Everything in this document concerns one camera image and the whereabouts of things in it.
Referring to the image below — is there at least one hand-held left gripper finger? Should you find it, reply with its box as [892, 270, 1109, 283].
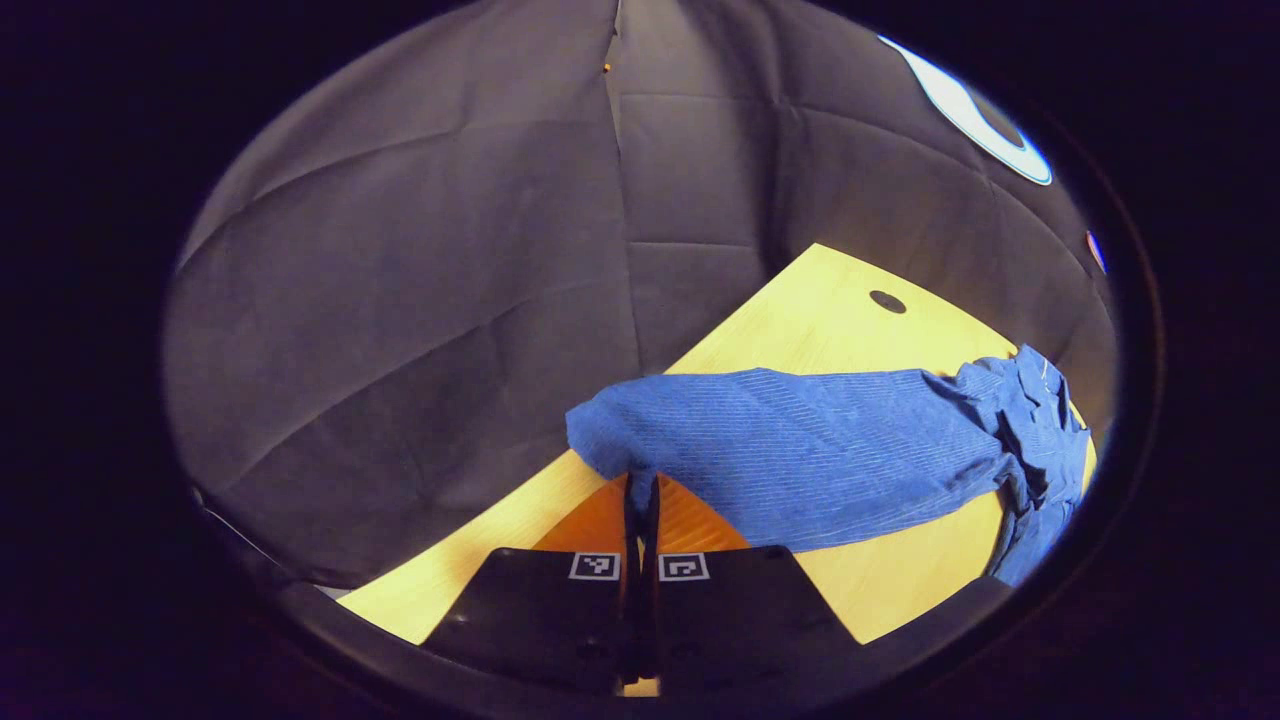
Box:
[641, 470, 863, 698]
[420, 470, 642, 698]

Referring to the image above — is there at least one blue button-up jacket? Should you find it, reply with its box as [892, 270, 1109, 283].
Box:
[565, 344, 1093, 589]

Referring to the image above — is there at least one black backdrop cloth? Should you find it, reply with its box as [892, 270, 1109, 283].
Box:
[165, 0, 1119, 591]

